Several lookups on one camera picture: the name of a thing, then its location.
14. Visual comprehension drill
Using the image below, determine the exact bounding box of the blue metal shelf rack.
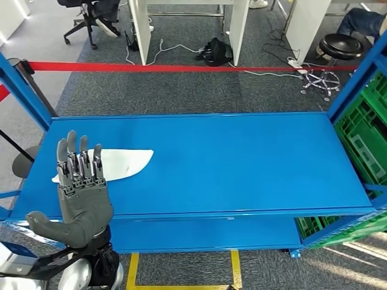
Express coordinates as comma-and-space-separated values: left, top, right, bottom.
0, 30, 387, 259

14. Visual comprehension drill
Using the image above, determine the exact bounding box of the black office chair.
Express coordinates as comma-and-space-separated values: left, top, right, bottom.
57, 0, 105, 51

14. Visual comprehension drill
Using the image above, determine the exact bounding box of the white power strip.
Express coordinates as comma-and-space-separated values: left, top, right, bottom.
287, 57, 308, 75

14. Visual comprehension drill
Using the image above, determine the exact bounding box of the white cable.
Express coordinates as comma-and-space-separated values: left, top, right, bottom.
228, 62, 303, 79
125, 37, 209, 67

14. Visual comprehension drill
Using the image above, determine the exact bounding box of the black router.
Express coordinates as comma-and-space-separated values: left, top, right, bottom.
124, 30, 140, 52

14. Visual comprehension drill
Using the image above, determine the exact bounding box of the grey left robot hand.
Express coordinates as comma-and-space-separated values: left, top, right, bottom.
26, 130, 114, 249

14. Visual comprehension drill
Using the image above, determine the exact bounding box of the white desk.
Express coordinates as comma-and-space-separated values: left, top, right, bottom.
128, 0, 250, 67
270, 0, 373, 65

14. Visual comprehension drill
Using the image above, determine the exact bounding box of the white curved plastic part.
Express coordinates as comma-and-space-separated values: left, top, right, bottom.
51, 149, 154, 184

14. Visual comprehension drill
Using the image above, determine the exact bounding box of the black round stool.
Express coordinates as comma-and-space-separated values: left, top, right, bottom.
301, 34, 365, 102

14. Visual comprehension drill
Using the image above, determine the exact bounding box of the black bag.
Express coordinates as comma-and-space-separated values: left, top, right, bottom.
196, 37, 234, 67

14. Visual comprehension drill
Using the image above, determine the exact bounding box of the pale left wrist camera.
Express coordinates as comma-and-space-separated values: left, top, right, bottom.
0, 241, 38, 276

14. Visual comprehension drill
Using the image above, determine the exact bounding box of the green plastic crate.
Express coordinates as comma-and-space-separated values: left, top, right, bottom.
360, 69, 387, 121
333, 94, 387, 197
294, 216, 387, 250

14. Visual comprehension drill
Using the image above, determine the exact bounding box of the black left camera bracket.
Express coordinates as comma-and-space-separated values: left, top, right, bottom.
0, 240, 111, 281

